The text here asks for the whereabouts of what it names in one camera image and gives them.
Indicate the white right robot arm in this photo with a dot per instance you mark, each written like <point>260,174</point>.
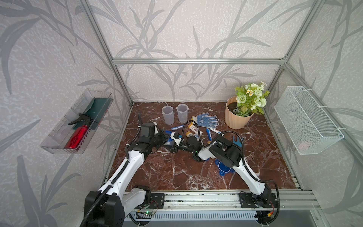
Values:
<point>228,148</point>

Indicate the beige ribbed flower pot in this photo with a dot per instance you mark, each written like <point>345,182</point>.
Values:
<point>233,121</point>

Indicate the clear container blue lid front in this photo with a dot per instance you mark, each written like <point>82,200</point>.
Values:
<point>170,139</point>

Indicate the blue dotted work glove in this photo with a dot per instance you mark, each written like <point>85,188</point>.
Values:
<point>207,121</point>

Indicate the small white toothpaste tube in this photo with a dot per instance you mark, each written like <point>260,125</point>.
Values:
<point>215,130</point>

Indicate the green mat in tray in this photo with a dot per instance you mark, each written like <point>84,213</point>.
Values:
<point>96,110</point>

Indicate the red spray bottle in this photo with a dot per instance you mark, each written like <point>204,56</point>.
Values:
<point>80,132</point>

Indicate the white bottle yellow cap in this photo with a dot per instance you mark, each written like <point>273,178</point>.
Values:
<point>195,129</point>
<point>188,134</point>

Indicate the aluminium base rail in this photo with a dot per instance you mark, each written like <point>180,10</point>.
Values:
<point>297,208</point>

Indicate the clear plastic wall tray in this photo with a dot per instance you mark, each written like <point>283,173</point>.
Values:
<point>57,139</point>

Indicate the green white artificial flowers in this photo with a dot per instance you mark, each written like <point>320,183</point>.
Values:
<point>250,99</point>

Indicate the clear container blue lid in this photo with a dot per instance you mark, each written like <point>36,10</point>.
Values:
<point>168,114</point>
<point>170,139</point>
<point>182,110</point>

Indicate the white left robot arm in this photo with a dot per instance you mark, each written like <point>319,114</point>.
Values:
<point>109,206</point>

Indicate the white wire mesh basket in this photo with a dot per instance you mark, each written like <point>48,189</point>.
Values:
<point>308,125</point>

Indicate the aluminium frame post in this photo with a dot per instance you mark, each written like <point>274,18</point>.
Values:
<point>88,10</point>

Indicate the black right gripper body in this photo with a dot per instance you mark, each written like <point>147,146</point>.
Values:
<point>184,147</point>

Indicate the blue garden fork wooden handle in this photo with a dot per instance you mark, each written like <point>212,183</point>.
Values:
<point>238,141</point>

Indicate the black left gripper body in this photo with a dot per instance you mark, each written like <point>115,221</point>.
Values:
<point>158,141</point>

